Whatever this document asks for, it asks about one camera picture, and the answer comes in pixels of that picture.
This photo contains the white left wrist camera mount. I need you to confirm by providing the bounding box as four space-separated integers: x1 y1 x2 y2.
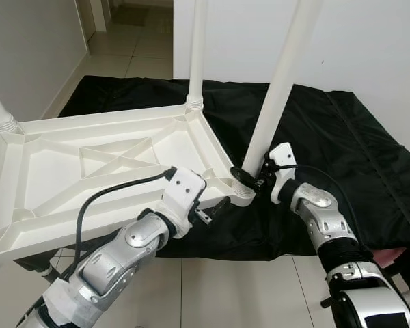
157 167 207 236

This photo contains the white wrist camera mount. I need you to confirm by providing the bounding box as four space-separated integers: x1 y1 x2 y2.
157 167 207 236
265 142 298 202

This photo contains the pink cushion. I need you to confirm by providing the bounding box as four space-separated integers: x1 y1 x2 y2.
372 247 407 267

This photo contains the white door frame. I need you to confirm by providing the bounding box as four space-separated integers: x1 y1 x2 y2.
75 0 110 33

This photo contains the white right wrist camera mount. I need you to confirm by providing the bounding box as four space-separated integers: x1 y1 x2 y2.
265 142 298 202

